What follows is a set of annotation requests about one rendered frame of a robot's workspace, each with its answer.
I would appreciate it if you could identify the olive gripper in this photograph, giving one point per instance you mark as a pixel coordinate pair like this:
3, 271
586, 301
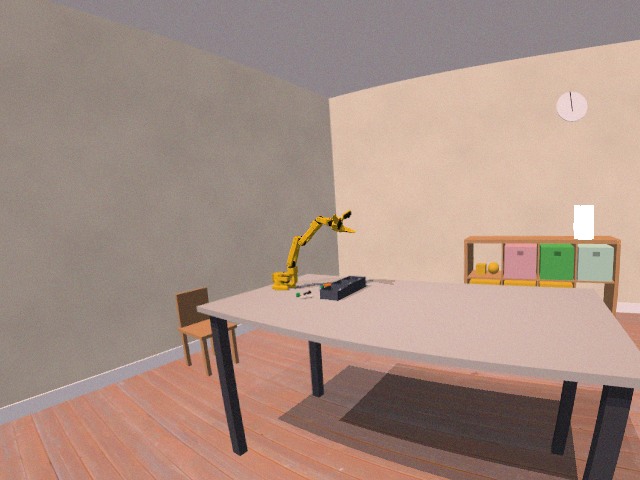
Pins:
337, 225

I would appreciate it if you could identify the dark grey bin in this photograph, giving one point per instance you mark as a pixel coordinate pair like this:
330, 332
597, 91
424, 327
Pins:
343, 288

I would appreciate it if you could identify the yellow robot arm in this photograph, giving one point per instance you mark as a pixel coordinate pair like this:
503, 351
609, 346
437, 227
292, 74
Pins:
294, 252

